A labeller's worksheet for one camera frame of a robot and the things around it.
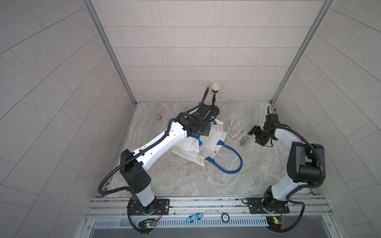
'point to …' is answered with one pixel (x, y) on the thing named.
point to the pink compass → (237, 134)
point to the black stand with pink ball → (215, 88)
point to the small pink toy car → (158, 116)
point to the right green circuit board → (275, 222)
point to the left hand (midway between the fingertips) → (207, 127)
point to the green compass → (244, 140)
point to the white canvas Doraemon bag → (197, 148)
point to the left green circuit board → (147, 223)
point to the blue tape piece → (195, 217)
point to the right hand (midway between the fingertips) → (250, 133)
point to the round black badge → (225, 217)
